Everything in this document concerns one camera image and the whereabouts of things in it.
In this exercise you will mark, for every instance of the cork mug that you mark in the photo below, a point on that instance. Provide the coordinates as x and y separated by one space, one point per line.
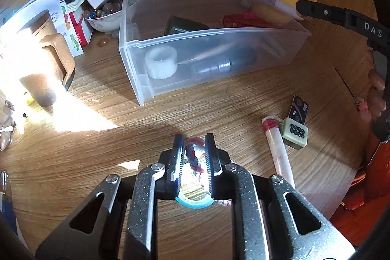
45 46

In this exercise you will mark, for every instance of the white tube with red cap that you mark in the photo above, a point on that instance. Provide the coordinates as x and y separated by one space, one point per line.
278 153

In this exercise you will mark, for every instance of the person's orange clothing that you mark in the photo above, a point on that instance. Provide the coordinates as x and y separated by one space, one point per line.
365 180

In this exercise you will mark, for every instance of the red packet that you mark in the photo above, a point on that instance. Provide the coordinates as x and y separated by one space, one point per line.
240 20

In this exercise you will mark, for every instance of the blue tape roll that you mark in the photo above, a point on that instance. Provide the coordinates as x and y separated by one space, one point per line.
195 204

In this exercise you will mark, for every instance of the person's right hand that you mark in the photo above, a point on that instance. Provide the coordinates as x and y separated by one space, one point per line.
376 101

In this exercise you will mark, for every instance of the black card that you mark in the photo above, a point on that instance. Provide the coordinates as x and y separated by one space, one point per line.
300 107

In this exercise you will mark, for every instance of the thin needle with pink head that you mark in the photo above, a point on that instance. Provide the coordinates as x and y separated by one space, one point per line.
347 84

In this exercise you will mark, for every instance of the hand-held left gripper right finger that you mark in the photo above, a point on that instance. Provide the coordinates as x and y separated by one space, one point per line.
209 162

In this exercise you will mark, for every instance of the dark bottle with ribbed cap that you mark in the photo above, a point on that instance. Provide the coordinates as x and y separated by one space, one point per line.
225 63

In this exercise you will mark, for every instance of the eyeglasses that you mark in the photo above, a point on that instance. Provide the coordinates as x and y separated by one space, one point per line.
5 135

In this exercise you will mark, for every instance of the green glass bottle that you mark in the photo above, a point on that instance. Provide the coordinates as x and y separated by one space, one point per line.
182 25

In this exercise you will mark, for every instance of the white ribbed bottle cap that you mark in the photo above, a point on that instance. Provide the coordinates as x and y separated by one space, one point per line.
161 62

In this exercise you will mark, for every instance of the pale green dotted tile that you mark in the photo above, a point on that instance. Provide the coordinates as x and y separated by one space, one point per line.
294 132

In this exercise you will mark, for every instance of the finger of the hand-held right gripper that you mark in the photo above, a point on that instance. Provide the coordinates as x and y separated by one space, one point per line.
326 14

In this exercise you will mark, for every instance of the white slim stick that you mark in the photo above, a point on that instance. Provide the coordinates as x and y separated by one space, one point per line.
210 52

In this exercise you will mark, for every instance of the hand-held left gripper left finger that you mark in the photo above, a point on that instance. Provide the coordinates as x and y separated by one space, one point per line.
177 162

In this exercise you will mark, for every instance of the brown marble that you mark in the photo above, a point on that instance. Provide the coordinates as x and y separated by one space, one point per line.
103 41

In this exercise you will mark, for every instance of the fruit print carton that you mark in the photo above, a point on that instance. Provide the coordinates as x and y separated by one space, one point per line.
74 33

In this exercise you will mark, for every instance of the clear plastic drawer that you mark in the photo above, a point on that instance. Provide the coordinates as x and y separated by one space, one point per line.
137 34

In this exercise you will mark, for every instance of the white bowl of marbles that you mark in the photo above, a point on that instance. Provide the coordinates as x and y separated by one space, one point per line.
105 21

